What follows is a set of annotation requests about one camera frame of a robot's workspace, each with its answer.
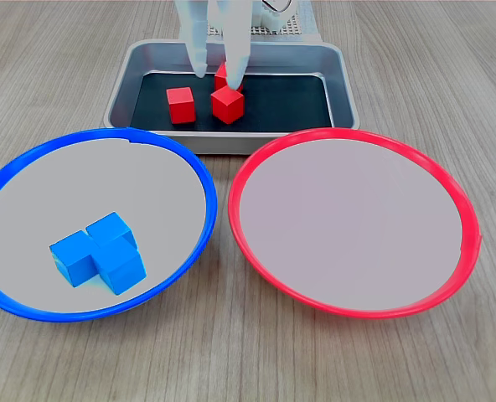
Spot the red cube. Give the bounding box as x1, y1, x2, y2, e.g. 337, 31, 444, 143
209, 85, 245, 126
166, 86, 196, 125
214, 62, 245, 94

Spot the white plate with blue rim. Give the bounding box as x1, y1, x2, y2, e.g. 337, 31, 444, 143
0, 126, 219, 323

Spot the black mat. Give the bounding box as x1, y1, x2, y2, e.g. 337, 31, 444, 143
129, 71, 335, 131

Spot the pale translucent sheet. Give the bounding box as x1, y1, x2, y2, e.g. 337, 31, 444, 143
178, 0, 321, 43

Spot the steel tray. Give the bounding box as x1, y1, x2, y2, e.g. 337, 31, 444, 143
102, 39, 361, 157

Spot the white plate with red rim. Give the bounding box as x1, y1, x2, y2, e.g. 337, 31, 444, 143
227, 127, 483, 320

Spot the blue cube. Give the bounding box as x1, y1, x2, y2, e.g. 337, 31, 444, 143
49, 229, 95, 289
85, 211, 137, 252
90, 239, 147, 296

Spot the red and black cable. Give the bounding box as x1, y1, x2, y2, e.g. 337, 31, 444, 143
262, 0, 294, 13

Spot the pale perforated base plate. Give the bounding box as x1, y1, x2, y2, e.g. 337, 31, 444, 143
205, 14, 307, 38

